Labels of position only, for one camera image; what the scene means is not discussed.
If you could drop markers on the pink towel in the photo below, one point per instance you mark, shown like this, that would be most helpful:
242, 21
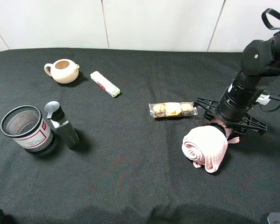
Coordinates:
207, 145

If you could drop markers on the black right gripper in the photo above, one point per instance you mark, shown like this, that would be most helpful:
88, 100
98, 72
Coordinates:
232, 109

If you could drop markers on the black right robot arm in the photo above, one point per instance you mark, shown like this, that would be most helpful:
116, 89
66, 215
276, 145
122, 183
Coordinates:
260, 64

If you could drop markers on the grey bottle with black cap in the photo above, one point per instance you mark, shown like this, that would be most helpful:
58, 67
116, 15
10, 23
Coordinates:
61, 124

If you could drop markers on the black tablecloth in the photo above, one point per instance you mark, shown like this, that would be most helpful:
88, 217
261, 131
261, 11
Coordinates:
129, 168

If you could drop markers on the black mesh pen holder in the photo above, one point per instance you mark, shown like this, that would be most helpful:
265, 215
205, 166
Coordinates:
27, 127

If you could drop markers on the cream ceramic teapot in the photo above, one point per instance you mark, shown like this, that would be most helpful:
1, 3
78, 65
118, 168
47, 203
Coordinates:
63, 71

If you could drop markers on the white toothpaste box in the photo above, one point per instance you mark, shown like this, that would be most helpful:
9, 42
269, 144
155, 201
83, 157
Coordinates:
105, 84

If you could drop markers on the grey device bottom right corner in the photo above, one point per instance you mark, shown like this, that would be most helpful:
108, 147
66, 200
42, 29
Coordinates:
274, 218

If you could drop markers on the packaged cookies in clear wrapper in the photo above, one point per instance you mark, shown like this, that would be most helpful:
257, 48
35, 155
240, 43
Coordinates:
172, 109

